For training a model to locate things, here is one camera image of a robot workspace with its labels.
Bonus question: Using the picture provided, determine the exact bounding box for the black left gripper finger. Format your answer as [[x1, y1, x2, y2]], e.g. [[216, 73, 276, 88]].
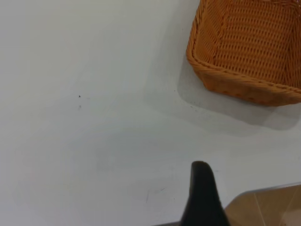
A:
[[180, 161, 231, 226]]

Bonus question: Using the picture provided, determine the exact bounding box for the orange wicker rectangular basket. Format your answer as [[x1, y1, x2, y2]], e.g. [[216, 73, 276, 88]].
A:
[[186, 0, 301, 106]]

